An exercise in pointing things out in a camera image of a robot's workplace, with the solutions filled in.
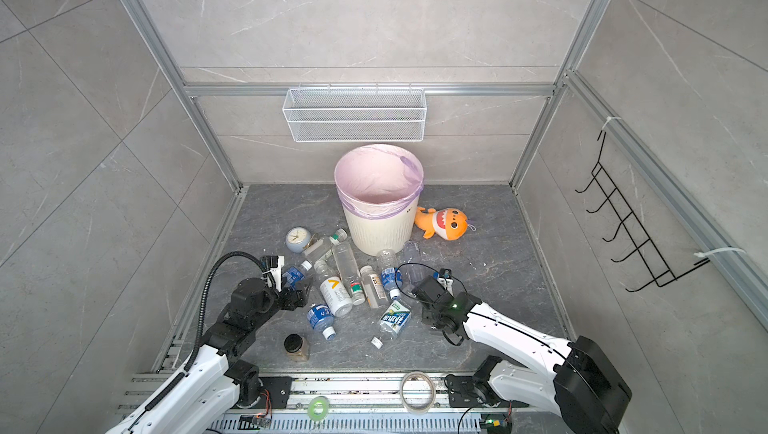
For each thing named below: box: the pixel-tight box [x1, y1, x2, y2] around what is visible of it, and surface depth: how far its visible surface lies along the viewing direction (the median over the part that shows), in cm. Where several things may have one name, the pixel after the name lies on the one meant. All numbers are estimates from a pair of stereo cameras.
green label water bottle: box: [371, 300, 412, 349], surface depth 82 cm
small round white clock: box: [285, 227, 311, 254], surface depth 101 cm
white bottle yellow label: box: [320, 276, 353, 317], surface depth 86 cm
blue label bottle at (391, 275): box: [376, 249, 403, 300], surface depth 90 cm
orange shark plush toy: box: [414, 206, 476, 241], surface depth 102 cm
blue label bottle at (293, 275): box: [282, 259, 313, 291], surface depth 91 cm
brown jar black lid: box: [284, 333, 310, 362], surface depth 74 cm
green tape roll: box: [308, 396, 330, 422], surface depth 73 cm
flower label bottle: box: [302, 239, 333, 262], surface depth 100 cm
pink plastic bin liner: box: [334, 144, 425, 219], surface depth 94 cm
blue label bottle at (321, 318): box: [307, 303, 337, 341], surface depth 83 cm
